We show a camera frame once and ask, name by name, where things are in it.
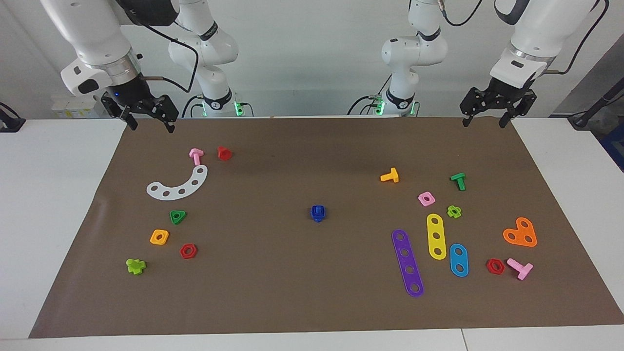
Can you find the brown table mat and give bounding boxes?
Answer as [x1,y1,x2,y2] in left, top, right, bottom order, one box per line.
[28,116,624,339]

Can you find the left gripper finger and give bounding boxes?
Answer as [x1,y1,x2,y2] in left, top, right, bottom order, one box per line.
[460,87,491,128]
[498,90,537,129]

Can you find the blue two-hole plate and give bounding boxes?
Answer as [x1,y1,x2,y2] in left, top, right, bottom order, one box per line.
[449,243,469,278]

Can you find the black stand with cable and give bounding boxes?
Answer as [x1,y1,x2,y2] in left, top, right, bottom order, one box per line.
[568,78,624,130]

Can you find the white curved five-hole plate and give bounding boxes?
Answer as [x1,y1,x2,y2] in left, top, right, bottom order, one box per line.
[146,165,209,201]

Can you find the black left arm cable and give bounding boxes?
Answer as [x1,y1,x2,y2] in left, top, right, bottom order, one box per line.
[439,0,610,75]

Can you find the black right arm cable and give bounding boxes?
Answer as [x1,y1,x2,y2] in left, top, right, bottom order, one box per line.
[128,10,200,93]

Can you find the black base cable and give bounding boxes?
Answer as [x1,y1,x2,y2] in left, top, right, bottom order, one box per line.
[181,94,204,118]
[347,94,387,117]

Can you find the orange three-hole corner plate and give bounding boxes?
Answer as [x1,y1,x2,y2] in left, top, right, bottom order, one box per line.
[503,217,538,248]

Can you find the blue crate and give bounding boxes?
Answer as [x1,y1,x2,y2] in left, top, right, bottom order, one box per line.
[601,124,624,172]

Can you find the yellow three-hole plate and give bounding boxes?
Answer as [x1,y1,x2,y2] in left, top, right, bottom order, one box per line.
[427,214,447,260]

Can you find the white boxes behind table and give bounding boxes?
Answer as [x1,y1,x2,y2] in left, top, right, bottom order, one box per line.
[51,95,111,119]

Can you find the purple four-hole plate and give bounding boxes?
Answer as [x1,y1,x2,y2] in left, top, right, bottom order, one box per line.
[391,229,425,298]

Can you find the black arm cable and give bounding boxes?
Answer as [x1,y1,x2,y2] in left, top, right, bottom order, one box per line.
[439,0,610,75]
[128,10,200,93]

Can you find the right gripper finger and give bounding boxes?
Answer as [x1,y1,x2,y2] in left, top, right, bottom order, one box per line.
[100,92,138,131]
[143,95,179,134]

